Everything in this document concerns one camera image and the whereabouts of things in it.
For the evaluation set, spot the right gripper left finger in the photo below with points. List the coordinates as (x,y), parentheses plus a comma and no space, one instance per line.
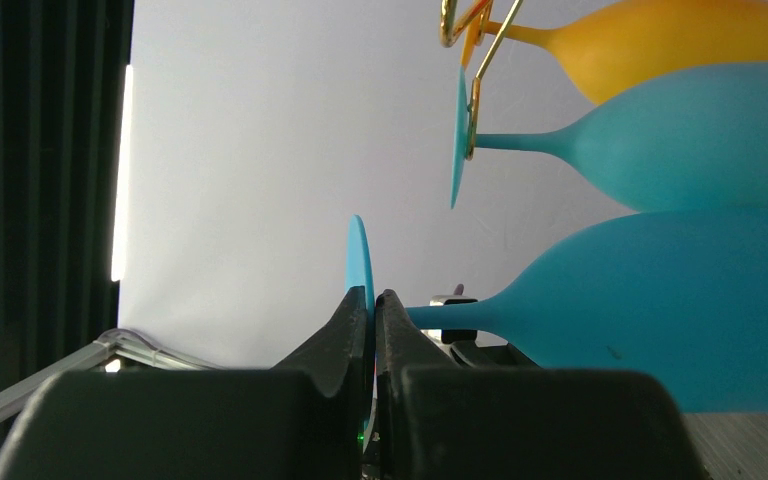
(301,419)

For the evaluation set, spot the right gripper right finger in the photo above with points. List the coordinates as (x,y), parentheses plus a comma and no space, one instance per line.
(438,420)

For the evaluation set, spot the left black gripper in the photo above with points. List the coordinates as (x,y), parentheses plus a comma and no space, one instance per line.
(467,349)

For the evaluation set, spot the blue wine glass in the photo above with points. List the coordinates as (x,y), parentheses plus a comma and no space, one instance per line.
(679,295)
(694,138)

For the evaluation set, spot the yellow plastic wine glass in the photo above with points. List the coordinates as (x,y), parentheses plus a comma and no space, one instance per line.
(628,42)

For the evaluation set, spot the ceiling light strip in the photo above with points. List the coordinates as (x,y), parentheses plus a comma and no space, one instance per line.
(119,247)

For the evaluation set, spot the dark ceiling louvre panel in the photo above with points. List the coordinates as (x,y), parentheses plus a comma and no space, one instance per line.
(62,80)

